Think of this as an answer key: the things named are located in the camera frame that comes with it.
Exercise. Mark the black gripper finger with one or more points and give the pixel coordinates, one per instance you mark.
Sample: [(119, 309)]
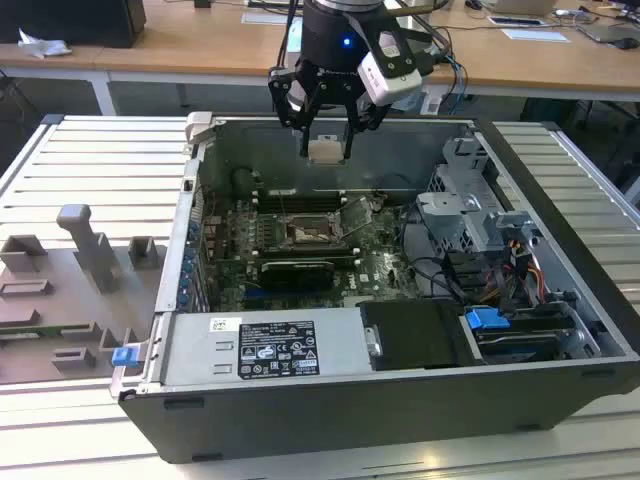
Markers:
[(282, 95), (367, 117)]

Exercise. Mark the silver square CPU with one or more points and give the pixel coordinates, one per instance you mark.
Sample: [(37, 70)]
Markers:
[(326, 152)]

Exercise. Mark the black RAM slot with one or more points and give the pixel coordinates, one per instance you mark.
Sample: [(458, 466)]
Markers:
[(315, 205), (300, 248), (315, 208), (300, 255), (300, 252), (315, 198), (345, 259), (315, 201)]

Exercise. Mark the metal CPU socket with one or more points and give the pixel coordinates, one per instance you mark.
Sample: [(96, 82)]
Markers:
[(310, 235)]

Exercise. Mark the blue expansion slot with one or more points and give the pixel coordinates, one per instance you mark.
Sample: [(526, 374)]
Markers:
[(255, 295)]

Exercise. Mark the white tag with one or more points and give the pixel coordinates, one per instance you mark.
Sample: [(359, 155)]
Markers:
[(432, 105)]

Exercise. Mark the round coin battery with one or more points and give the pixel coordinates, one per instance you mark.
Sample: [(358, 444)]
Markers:
[(376, 202)]

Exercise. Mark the wooden desk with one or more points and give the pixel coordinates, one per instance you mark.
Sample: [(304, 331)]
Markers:
[(200, 40)]

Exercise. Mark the small black object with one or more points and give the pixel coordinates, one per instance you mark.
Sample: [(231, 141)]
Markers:
[(201, 4)]

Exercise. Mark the grey metal drive cage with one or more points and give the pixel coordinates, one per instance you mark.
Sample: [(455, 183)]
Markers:
[(450, 220)]

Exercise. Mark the green motherboard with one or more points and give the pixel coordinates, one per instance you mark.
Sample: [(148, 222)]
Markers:
[(385, 272)]

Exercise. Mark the black graphics card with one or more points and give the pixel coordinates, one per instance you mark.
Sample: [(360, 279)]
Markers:
[(295, 277)]

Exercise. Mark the white paper sheet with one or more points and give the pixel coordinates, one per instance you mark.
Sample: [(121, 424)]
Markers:
[(535, 35)]

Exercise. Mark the silver laptop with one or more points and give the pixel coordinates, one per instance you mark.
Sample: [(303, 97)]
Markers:
[(520, 6)]

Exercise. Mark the large black box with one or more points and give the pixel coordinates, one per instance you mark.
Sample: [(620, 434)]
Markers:
[(75, 22)]

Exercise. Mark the black plastic shroud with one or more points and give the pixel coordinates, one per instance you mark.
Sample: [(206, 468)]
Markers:
[(415, 335)]

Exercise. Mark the blue disk carrier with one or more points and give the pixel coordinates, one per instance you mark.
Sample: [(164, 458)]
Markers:
[(482, 319)]

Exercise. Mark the small white sticker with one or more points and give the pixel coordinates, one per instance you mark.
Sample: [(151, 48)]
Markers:
[(224, 324)]

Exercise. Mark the crumpled white paper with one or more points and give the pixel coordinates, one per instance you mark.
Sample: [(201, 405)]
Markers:
[(45, 47)]

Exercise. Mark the black rating label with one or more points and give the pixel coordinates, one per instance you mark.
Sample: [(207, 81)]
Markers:
[(277, 350)]

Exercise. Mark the dark grey laptop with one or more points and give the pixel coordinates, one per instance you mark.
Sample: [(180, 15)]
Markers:
[(605, 32)]

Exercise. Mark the grey power supply unit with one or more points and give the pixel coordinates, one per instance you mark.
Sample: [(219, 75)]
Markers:
[(200, 350)]

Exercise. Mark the black hard disk drive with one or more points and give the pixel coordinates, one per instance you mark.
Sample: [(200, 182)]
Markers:
[(520, 342)]

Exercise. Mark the black open PC case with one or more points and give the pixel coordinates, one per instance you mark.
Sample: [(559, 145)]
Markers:
[(350, 415)]

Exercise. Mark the grey parts rack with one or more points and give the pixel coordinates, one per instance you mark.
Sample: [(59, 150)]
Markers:
[(65, 300)]

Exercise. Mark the blue plastic latch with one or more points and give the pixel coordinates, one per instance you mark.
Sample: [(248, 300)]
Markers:
[(124, 356)]

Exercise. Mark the green RAM stick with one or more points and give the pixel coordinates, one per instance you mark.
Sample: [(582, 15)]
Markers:
[(30, 331)]

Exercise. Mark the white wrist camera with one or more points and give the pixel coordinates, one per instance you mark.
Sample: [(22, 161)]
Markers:
[(390, 75)]

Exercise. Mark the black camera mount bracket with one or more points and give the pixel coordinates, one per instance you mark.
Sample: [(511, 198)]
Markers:
[(415, 55)]

